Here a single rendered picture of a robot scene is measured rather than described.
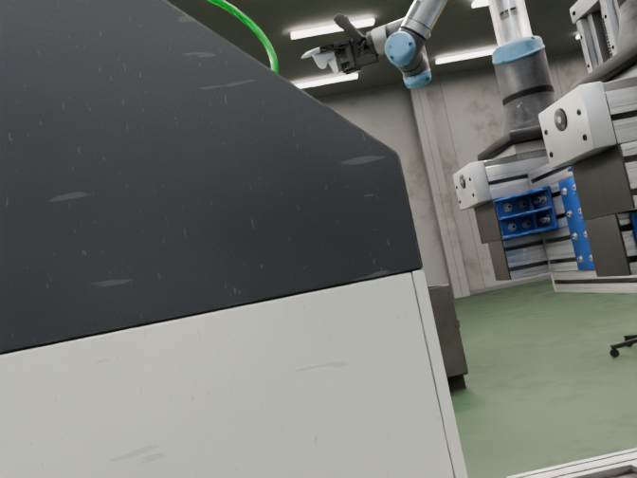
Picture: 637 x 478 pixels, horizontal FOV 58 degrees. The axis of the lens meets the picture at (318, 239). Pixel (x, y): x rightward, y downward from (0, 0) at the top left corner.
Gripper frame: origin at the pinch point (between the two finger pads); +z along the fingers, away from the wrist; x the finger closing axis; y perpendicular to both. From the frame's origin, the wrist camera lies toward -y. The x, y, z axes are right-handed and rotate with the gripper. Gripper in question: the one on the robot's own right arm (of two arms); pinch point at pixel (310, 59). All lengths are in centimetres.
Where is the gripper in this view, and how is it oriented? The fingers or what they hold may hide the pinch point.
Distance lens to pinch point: 180.7
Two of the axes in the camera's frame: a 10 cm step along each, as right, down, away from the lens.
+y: 2.5, 9.7, 0.5
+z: -9.0, 2.1, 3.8
